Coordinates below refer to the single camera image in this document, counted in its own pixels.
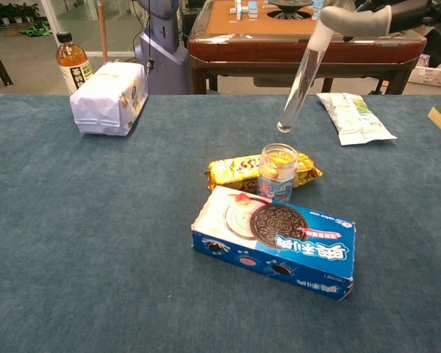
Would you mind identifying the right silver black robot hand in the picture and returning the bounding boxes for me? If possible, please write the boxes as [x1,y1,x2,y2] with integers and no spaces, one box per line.
[320,0,441,41]

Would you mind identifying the transparent test tube white cap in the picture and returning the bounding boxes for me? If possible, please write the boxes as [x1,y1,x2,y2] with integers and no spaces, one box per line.
[276,21,335,134]

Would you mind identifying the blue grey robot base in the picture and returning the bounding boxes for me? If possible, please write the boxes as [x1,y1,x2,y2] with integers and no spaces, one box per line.
[134,0,190,96]

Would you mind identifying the black mahjong table dome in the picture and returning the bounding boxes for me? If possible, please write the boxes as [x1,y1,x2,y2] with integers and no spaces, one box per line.
[266,0,315,19]

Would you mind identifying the white plastic basket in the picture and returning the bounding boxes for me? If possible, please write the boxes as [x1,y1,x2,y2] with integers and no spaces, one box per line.
[407,54,441,88]

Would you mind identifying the white green snack packet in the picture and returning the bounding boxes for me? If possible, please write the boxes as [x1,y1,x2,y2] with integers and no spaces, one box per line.
[315,91,398,146]

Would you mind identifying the brown mahjong table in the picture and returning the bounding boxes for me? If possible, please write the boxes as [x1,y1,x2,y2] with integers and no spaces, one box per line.
[187,0,427,96]

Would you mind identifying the clear plastic jar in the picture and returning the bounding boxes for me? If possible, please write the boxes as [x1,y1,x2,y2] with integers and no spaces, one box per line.
[257,143,299,202]

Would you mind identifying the yellow snack packet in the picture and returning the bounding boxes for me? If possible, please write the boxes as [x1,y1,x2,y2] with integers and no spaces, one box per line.
[205,152,323,192]

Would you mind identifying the blue Oreo cookie box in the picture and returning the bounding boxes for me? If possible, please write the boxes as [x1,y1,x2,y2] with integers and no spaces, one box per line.
[190,185,357,301]

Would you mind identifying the wooden pole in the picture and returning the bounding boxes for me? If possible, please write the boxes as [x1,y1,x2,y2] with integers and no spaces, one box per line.
[97,0,109,63]

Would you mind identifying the white paper bag package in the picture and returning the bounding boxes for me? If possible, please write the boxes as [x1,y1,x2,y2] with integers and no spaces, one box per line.
[69,61,149,137]

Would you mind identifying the brown tea bottle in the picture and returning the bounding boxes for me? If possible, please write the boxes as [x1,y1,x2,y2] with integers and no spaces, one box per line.
[55,31,93,96]

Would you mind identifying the green cloth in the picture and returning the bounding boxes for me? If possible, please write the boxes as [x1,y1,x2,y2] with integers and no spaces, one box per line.
[18,21,54,37]

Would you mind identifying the blue table cloth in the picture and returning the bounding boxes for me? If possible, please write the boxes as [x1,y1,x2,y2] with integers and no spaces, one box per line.
[0,93,441,353]

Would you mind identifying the green potted plants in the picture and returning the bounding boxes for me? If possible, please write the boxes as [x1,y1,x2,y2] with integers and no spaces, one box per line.
[0,2,41,26]

